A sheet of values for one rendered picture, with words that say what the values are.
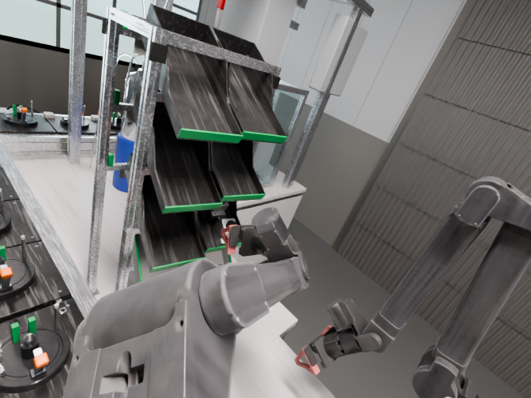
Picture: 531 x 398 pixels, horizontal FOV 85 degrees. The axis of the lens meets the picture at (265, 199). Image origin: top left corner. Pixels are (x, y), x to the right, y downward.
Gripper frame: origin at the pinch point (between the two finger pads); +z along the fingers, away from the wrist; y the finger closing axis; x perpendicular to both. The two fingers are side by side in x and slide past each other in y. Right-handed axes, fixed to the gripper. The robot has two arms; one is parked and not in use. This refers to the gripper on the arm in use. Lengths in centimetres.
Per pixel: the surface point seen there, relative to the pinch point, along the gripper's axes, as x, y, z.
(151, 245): 3.9, 19.9, 6.5
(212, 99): -30.3, 12.0, -2.2
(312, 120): -52, -102, 78
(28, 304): 23, 42, 27
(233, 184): -11.9, 1.7, 2.6
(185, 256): 6.5, 12.4, 4.3
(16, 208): 5, 46, 66
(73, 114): -32, 28, 111
